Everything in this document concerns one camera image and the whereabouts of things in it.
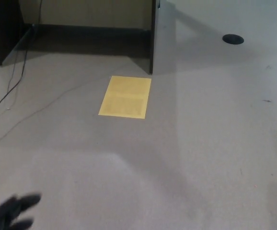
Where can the black round floor cover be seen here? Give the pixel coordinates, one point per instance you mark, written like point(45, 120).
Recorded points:
point(233, 38)

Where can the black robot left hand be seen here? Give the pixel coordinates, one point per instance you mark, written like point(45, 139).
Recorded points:
point(8, 213)

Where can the yellow paper sheet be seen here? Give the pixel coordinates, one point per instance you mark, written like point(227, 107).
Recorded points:
point(125, 97)

